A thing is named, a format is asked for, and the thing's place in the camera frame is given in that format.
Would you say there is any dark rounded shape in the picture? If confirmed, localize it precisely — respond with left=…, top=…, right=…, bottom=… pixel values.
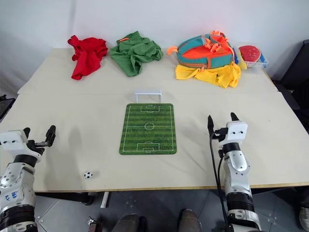
left=178, top=208, right=203, bottom=232

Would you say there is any clear plastic box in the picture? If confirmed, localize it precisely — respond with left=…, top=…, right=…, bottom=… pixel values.
left=235, top=46, right=270, bottom=72

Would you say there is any crumpled green cloth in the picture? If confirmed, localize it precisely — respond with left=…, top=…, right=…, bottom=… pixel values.
left=110, top=30, right=164, bottom=78

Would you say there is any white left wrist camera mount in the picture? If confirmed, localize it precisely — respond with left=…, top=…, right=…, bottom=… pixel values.
left=0, top=130, right=29, bottom=156

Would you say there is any black office chair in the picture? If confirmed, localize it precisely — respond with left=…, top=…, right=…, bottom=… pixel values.
left=269, top=39, right=309, bottom=136

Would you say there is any black object at table side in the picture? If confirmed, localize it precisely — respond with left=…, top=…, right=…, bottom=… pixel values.
left=0, top=94, right=16, bottom=122

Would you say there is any teal orange backpack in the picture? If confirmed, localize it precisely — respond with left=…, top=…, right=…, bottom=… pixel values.
left=168, top=30, right=236, bottom=71

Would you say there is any crumpled red cloth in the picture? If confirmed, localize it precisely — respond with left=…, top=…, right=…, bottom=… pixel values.
left=67, top=35, right=109, bottom=81

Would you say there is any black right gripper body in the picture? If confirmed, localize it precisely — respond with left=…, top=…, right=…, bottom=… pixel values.
left=213, top=127, right=229, bottom=144

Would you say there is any crumpled yellow cloth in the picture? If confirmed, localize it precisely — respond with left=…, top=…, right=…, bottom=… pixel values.
left=175, top=62, right=242, bottom=89

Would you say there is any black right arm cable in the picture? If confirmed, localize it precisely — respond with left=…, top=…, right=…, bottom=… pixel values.
left=209, top=131, right=230, bottom=227

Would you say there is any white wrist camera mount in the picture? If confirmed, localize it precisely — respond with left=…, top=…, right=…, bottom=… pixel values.
left=0, top=130, right=29, bottom=156
left=226, top=121, right=249, bottom=146

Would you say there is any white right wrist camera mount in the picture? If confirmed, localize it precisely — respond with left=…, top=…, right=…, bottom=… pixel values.
left=226, top=121, right=249, bottom=146

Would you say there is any white miniature goal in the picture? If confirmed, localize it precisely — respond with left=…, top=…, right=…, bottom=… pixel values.
left=134, top=88, right=163, bottom=103

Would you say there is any green soccer field mat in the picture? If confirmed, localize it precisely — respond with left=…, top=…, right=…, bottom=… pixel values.
left=118, top=103, right=178, bottom=156

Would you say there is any black table crossbar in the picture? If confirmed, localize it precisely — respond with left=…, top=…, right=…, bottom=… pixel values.
left=35, top=191, right=94, bottom=206

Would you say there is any white table leg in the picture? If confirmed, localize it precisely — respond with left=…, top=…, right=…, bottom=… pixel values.
left=100, top=191, right=110, bottom=209

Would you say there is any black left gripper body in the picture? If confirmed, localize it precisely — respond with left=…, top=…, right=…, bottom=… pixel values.
left=26, top=138, right=47, bottom=157

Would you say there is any red watermelon slice toy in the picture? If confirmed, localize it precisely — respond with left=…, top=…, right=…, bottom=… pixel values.
left=239, top=44, right=262, bottom=61

